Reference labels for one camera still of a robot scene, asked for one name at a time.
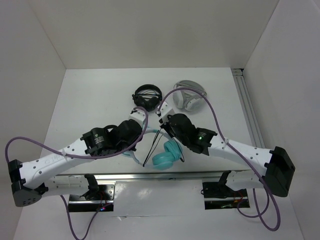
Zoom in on thin black headphone cable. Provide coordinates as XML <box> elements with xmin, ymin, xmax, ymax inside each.
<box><xmin>142</xmin><ymin>128</ymin><xmax>186</xmax><ymax>168</ymax></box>

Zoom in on teal cat ear headphones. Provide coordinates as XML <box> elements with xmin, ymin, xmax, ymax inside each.
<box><xmin>122</xmin><ymin>127</ymin><xmax>185</xmax><ymax>171</ymax></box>

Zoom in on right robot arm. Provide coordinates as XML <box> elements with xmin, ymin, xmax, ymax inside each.
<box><xmin>158</xmin><ymin>113</ymin><xmax>296</xmax><ymax>198</ymax></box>

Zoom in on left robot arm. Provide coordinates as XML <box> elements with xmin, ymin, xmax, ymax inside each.
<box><xmin>8</xmin><ymin>119</ymin><xmax>143</xmax><ymax>207</ymax></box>

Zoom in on white grey headphones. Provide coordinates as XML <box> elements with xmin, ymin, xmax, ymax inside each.
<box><xmin>172</xmin><ymin>80</ymin><xmax>207</xmax><ymax>112</ymax></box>

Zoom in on black headphones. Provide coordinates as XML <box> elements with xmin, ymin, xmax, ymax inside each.
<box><xmin>132</xmin><ymin>84</ymin><xmax>163</xmax><ymax>112</ymax></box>

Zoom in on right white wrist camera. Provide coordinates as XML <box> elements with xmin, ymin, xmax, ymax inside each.
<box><xmin>155</xmin><ymin>101</ymin><xmax>175</xmax><ymax>123</ymax></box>

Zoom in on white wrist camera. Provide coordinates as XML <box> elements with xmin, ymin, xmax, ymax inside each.
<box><xmin>128</xmin><ymin>106</ymin><xmax>149</xmax><ymax>128</ymax></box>
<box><xmin>155</xmin><ymin>101</ymin><xmax>175</xmax><ymax>123</ymax></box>

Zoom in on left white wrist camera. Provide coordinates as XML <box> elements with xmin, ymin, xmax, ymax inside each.
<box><xmin>128</xmin><ymin>106</ymin><xmax>149</xmax><ymax>128</ymax></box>

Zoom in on front aluminium rail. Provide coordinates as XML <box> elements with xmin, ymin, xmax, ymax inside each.
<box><xmin>52</xmin><ymin>171</ymin><xmax>233</xmax><ymax>182</ymax></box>

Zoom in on aluminium rail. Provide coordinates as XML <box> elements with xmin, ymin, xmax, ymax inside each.
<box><xmin>52</xmin><ymin>171</ymin><xmax>233</xmax><ymax>182</ymax></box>
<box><xmin>231</xmin><ymin>68</ymin><xmax>265</xmax><ymax>148</ymax></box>

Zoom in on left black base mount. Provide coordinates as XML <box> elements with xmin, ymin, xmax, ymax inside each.
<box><xmin>67</xmin><ymin>181</ymin><xmax>116</xmax><ymax>213</ymax></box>

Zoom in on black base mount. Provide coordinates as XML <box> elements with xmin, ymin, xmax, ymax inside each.
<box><xmin>200</xmin><ymin>182</ymin><xmax>250</xmax><ymax>210</ymax></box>
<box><xmin>67</xmin><ymin>181</ymin><xmax>116</xmax><ymax>213</ymax></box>

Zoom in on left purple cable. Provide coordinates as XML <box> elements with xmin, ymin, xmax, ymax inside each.
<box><xmin>4</xmin><ymin>106</ymin><xmax>148</xmax><ymax>240</ymax></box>

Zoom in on purple cable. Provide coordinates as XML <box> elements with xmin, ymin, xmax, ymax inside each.
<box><xmin>4</xmin><ymin>106</ymin><xmax>148</xmax><ymax>240</ymax></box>
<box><xmin>157</xmin><ymin>87</ymin><xmax>281</xmax><ymax>231</ymax></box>

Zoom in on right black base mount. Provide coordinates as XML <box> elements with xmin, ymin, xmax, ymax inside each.
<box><xmin>200</xmin><ymin>182</ymin><xmax>250</xmax><ymax>210</ymax></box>

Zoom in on right side aluminium rail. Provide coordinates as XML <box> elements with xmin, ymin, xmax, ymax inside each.
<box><xmin>231</xmin><ymin>68</ymin><xmax>265</xmax><ymax>148</ymax></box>

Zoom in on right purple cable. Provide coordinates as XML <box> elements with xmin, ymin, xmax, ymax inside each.
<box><xmin>157</xmin><ymin>87</ymin><xmax>281</xmax><ymax>231</ymax></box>

